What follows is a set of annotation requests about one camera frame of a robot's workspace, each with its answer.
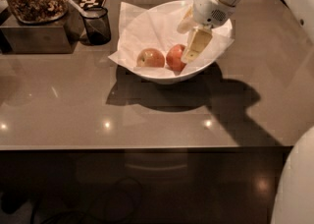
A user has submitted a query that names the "red apple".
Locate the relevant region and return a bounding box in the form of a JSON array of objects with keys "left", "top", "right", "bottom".
[{"left": 166, "top": 44, "right": 185, "bottom": 72}]

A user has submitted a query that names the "white paper napkin liner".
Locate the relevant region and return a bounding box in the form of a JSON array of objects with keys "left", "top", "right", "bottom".
[{"left": 108, "top": 1, "right": 236, "bottom": 79}]

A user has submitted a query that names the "yellow-red apple on left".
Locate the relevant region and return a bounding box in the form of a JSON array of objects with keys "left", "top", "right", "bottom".
[{"left": 136, "top": 48, "right": 165, "bottom": 68}]

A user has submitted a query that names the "white bowl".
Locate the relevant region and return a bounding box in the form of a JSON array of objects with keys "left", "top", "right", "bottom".
[{"left": 124, "top": 0, "right": 234, "bottom": 85}]

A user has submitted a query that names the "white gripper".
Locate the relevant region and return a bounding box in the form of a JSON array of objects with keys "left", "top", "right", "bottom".
[{"left": 177, "top": 0, "right": 236, "bottom": 64}]

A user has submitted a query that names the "grey metal box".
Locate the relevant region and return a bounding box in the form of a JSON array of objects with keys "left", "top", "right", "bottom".
[{"left": 0, "top": 7, "right": 84, "bottom": 54}]

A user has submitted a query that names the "black mesh cup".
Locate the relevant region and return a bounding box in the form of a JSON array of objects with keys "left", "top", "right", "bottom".
[{"left": 81, "top": 7, "right": 111, "bottom": 45}]

